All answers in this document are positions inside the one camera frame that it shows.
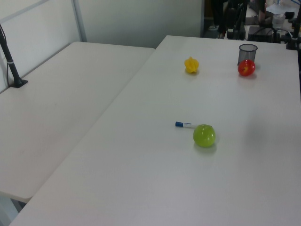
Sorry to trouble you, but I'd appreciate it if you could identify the black box device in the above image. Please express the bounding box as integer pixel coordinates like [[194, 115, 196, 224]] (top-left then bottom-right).
[[247, 25, 282, 43]]

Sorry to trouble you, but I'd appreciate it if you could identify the grey partition frame post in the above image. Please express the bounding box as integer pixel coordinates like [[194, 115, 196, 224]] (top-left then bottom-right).
[[72, 0, 88, 43]]

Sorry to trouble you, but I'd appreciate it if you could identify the green toy apple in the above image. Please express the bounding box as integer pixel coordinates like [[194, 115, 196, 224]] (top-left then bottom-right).
[[193, 124, 216, 148]]

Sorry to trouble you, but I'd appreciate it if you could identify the blue capped white marker pen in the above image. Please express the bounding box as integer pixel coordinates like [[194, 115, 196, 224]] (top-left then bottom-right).
[[174, 121, 198, 130]]

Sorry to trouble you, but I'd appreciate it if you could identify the black pole with base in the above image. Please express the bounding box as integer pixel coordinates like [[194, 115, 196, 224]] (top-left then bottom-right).
[[0, 23, 29, 89]]

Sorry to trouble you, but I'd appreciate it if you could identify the black mesh pen cup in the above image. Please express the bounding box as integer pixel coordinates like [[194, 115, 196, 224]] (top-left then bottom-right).
[[237, 43, 258, 66]]

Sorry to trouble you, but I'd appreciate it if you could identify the black tripod stand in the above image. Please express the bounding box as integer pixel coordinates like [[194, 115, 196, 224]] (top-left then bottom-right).
[[225, 0, 249, 40]]

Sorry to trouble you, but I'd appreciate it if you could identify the yellow toy starfruit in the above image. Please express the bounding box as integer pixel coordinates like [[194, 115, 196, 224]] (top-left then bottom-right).
[[184, 56, 200, 74]]

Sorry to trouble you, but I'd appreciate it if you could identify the black camera stand clamp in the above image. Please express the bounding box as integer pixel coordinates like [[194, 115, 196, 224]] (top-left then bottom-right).
[[285, 13, 301, 50]]

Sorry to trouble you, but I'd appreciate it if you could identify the red toy apple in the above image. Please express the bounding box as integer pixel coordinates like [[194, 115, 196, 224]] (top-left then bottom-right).
[[238, 59, 256, 77]]

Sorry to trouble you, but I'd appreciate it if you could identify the white side table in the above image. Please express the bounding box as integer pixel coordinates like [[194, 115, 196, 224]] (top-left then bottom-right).
[[0, 41, 156, 203]]

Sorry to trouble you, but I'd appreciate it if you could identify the clear plastic cup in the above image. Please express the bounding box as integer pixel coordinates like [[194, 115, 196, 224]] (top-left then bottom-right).
[[272, 13, 286, 29]]

